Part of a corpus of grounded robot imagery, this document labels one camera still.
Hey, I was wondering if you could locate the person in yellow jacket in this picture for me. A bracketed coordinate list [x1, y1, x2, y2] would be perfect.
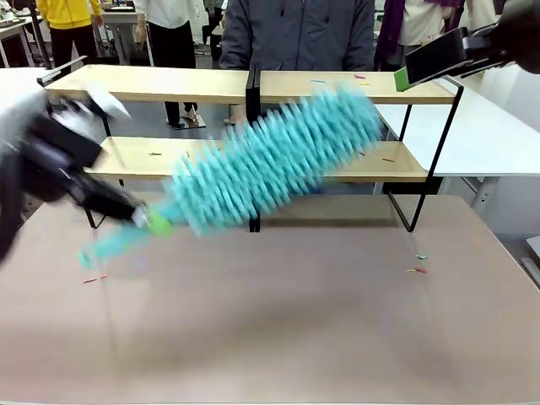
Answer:
[35, 0, 105, 69]

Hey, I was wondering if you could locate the wooden shelf black metal frame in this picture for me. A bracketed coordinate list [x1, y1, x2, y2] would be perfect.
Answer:
[36, 57, 465, 234]

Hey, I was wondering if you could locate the white background desk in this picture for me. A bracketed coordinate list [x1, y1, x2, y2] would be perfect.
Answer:
[100, 8, 147, 67]

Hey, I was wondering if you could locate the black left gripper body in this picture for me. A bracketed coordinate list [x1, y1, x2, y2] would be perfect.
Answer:
[16, 111, 106, 203]

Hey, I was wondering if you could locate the person with purple scarf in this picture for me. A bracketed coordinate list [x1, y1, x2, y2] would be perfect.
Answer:
[372, 0, 501, 73]

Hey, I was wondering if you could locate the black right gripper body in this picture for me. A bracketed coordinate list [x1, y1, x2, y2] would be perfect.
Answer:
[487, 0, 540, 76]

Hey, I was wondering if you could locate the teal fluffy duster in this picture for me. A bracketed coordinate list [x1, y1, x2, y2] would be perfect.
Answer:
[78, 82, 383, 271]

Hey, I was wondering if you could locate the person in grey jacket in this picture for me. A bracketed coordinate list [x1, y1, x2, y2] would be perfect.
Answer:
[218, 0, 377, 127]

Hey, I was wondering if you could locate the person in white shirt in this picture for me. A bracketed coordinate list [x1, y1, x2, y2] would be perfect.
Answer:
[133, 0, 208, 130]

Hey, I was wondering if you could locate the large white table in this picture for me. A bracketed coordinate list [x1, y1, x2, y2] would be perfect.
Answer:
[373, 69, 540, 210]

